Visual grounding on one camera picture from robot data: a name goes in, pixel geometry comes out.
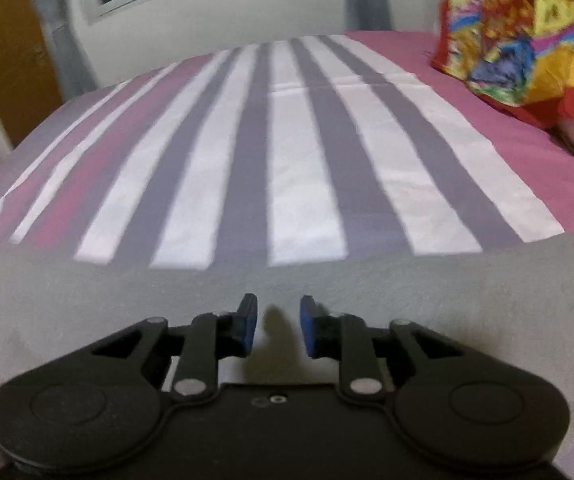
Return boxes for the grey left curtain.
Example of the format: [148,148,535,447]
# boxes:
[30,0,98,101]

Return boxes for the striped pink purple bed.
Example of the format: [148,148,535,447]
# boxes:
[0,32,574,270]

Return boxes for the brown wooden door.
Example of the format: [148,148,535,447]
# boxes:
[0,0,63,146]

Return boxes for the colourful patterned quilt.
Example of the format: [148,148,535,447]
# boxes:
[431,0,574,129]

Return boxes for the grey sweatpants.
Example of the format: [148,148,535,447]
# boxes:
[0,231,574,456]

